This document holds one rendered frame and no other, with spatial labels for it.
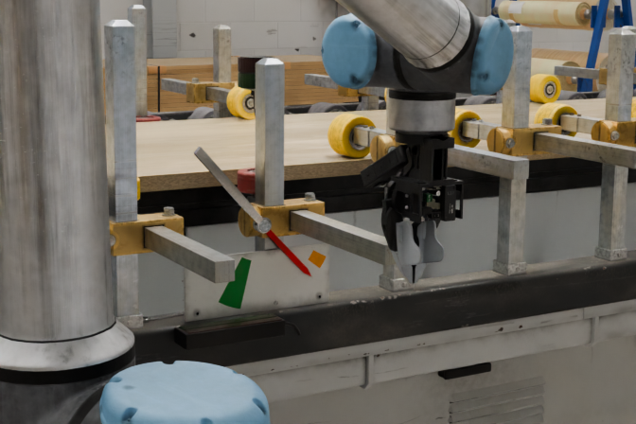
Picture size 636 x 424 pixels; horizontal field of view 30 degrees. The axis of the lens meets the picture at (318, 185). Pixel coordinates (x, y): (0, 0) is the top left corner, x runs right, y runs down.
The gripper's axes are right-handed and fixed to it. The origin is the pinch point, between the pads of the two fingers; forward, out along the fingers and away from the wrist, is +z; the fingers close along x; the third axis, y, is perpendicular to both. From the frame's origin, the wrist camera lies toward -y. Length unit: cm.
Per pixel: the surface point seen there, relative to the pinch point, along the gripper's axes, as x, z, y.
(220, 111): 38, -7, -142
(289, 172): 9, -6, -52
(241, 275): -10.2, 6.3, -32.0
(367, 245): -1.5, -2.3, -8.6
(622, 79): 70, -22, -33
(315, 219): -1.0, -3.3, -24.7
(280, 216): -3.3, -2.7, -32.0
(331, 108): 93, -2, -180
